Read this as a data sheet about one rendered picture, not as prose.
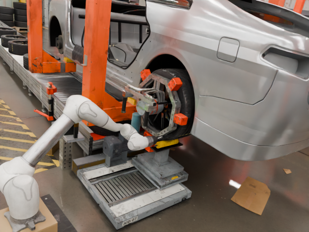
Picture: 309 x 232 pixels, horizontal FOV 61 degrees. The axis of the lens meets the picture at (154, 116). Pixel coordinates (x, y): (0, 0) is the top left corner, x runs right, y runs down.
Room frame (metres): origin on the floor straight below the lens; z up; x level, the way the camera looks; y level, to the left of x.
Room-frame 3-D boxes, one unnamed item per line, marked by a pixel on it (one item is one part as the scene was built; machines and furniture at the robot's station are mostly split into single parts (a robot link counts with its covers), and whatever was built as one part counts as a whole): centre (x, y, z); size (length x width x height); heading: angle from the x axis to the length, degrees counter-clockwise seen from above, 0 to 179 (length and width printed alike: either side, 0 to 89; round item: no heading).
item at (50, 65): (4.07, 1.62, 0.69); 0.52 x 0.17 x 0.35; 131
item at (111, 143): (2.43, 0.27, 0.26); 0.42 x 0.18 x 0.35; 131
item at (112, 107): (2.61, 0.36, 0.69); 0.52 x 0.17 x 0.35; 131
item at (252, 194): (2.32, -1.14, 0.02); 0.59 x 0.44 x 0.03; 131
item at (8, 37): (6.68, 3.73, 0.39); 0.66 x 0.66 x 0.24
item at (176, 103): (2.25, 0.00, 0.85); 0.54 x 0.07 x 0.54; 41
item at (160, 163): (2.37, -0.13, 0.32); 0.40 x 0.30 x 0.28; 41
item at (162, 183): (2.36, -0.13, 0.13); 0.50 x 0.36 x 0.10; 41
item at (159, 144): (2.23, -0.16, 0.51); 0.29 x 0.06 x 0.06; 131
